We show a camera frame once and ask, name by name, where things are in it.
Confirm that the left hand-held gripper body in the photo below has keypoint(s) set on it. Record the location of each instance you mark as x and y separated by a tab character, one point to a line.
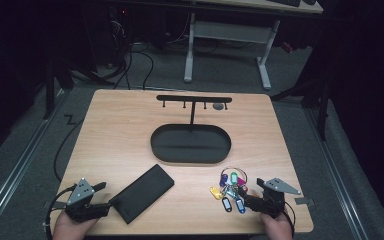
80	192

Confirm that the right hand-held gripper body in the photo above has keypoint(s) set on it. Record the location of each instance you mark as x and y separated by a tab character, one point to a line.
270	201

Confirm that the bunch of coloured key tags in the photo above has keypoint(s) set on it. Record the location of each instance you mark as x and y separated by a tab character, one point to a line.
230	191

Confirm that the black wallet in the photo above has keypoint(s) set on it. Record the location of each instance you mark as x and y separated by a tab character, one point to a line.
141	194

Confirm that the person's right hand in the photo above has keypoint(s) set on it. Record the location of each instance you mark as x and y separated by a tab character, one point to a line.
276	228

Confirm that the person's left hand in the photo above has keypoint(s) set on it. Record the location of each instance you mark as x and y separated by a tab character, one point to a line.
70	228

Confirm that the grey tape piece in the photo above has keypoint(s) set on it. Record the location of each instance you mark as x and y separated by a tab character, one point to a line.
57	204
303	201

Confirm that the black key stand with tray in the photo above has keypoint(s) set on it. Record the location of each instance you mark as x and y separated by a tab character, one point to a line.
190	143

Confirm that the grey round disc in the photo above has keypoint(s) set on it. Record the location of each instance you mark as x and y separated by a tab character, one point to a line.
218	106

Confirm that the black stand leg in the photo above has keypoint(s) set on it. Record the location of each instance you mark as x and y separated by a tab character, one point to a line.
322	106
49	90

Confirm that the small red object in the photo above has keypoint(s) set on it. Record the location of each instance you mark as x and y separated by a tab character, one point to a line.
287	47

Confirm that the white desk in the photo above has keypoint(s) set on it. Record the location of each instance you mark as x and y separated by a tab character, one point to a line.
230	32

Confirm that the black keyboard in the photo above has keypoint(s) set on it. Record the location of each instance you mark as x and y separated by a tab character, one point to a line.
285	2

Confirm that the metal floor rail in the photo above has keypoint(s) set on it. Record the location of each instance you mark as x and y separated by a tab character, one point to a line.
20	163
336	173

